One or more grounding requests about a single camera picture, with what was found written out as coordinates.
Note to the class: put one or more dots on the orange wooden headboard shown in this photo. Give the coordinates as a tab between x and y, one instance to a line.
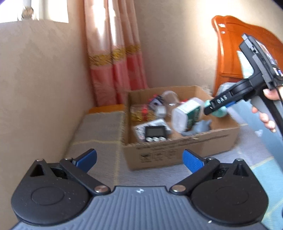
229	31

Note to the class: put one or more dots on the person right hand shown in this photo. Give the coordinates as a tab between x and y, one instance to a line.
273	95

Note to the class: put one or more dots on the black digital timer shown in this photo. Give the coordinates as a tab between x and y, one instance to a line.
155	133

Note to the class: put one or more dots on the barcode packet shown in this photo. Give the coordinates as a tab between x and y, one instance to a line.
139	130

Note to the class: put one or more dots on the grey elephant toy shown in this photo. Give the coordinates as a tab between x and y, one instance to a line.
199	127

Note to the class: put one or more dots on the plaid blanket mat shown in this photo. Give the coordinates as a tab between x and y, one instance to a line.
102	132

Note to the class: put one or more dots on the white medicine bottle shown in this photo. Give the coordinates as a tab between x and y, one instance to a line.
184	117

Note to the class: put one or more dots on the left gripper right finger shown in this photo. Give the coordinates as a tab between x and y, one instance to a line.
201	170

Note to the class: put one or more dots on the dark toy block red buttons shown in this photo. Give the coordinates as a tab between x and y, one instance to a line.
157	100

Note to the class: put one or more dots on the fish oil capsule bottle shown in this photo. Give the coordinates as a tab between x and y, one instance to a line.
147	112

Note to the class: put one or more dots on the cardboard box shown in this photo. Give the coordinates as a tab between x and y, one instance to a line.
176	145

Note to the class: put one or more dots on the light blue oval case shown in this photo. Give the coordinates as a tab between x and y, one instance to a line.
222	112

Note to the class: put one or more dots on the clear plastic jar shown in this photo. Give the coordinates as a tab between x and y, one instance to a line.
171	99

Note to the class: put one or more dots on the pink patterned curtain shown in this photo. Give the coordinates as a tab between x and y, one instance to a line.
114	50

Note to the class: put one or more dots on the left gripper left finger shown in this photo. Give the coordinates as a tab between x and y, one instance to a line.
77	169

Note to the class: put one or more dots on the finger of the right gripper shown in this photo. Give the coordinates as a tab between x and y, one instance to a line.
219	101
230	104

